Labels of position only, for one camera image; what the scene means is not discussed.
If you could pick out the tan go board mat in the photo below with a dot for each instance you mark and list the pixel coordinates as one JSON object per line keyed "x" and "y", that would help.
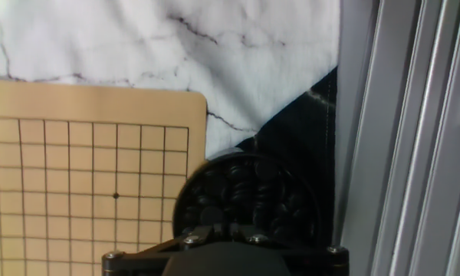
{"x": 80, "y": 161}

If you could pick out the black round stone bowl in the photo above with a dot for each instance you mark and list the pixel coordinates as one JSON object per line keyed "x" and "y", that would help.
{"x": 198, "y": 173}

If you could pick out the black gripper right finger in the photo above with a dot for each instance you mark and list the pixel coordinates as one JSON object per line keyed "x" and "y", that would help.
{"x": 310, "y": 262}

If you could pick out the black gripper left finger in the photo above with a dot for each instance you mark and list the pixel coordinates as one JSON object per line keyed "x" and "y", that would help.
{"x": 145, "y": 260}

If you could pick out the black marble cloth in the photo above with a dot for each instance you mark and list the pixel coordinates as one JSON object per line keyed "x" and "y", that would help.
{"x": 303, "y": 126}

